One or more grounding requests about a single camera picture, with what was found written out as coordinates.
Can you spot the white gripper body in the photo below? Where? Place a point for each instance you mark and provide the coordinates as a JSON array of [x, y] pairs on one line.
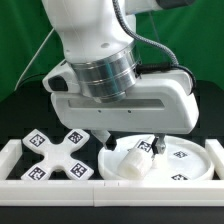
[[159, 102]]

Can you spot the white round table top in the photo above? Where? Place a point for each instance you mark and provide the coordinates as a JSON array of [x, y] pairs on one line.
[[182, 160]]

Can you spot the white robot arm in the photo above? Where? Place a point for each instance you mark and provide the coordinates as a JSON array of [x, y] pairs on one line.
[[102, 86]]

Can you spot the white U-shaped fence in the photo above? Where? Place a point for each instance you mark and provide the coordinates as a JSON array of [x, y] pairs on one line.
[[99, 193]]

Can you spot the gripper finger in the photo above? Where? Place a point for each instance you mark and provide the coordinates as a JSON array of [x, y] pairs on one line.
[[106, 138], [158, 145]]

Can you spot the white cross-shaped table base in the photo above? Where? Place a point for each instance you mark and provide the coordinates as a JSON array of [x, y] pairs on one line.
[[57, 157]]

